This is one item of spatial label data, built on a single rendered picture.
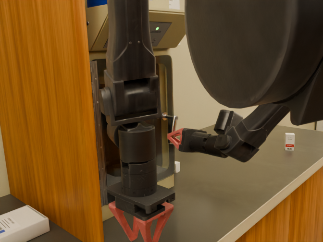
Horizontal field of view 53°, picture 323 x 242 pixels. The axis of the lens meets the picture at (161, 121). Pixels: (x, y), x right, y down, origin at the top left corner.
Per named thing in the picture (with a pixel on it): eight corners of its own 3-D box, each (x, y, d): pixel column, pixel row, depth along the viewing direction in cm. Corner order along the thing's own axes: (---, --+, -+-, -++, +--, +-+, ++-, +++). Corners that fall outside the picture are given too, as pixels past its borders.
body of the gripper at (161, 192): (134, 185, 59) (131, 146, 57) (177, 201, 52) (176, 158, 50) (105, 198, 54) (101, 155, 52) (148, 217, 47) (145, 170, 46)
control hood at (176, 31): (83, 51, 80) (80, 8, 78) (170, 48, 103) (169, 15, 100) (113, 50, 72) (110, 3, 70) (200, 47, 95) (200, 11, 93)
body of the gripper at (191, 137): (180, 128, 91) (202, 132, 86) (202, 130, 99) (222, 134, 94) (177, 151, 91) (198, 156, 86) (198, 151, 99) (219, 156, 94)
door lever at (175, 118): (163, 141, 104) (157, 141, 102) (167, 112, 104) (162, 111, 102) (175, 144, 100) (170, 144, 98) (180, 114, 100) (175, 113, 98)
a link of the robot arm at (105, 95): (101, 89, 46) (158, 80, 48) (89, 82, 56) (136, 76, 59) (112, 168, 48) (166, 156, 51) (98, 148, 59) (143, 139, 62)
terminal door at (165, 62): (100, 206, 90) (88, 59, 81) (173, 173, 111) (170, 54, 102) (102, 207, 89) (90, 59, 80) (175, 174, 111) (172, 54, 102)
